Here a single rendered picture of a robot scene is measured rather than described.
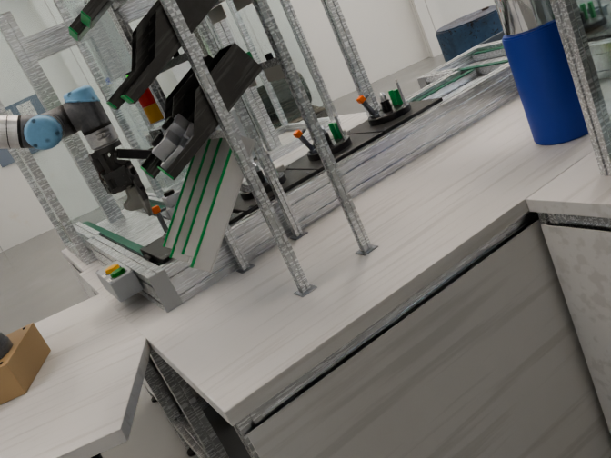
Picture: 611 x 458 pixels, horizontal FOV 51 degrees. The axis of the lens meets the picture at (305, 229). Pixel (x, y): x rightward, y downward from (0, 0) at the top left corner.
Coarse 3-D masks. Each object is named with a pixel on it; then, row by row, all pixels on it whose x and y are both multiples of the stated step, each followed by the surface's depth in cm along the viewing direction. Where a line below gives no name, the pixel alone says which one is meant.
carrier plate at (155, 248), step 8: (232, 216) 171; (240, 216) 170; (160, 240) 181; (144, 248) 181; (152, 248) 177; (160, 248) 173; (168, 248) 169; (152, 256) 172; (160, 256) 165; (168, 256) 162
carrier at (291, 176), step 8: (256, 168) 183; (280, 168) 196; (264, 176) 185; (280, 176) 182; (288, 176) 187; (296, 176) 182; (304, 176) 179; (312, 176) 179; (264, 184) 181; (288, 184) 178; (296, 184) 177; (240, 192) 185; (248, 192) 181; (272, 192) 178; (240, 200) 185; (248, 200) 181; (240, 208) 176; (248, 208) 172; (256, 208) 172
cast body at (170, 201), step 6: (168, 192) 172; (174, 192) 173; (162, 198) 174; (168, 198) 171; (174, 198) 172; (168, 204) 171; (174, 204) 172; (168, 210) 171; (174, 210) 172; (168, 216) 173
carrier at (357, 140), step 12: (336, 120) 188; (324, 132) 192; (336, 132) 194; (312, 144) 197; (336, 144) 189; (348, 144) 191; (360, 144) 186; (312, 156) 191; (336, 156) 184; (288, 168) 197; (300, 168) 190; (312, 168) 184; (324, 168) 181
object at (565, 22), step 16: (560, 0) 113; (560, 16) 115; (560, 32) 117; (576, 32) 115; (576, 48) 116; (576, 64) 117; (576, 80) 119; (592, 80) 119; (592, 96) 118; (592, 112) 120; (592, 128) 122; (592, 144) 124; (608, 144) 122; (608, 160) 122
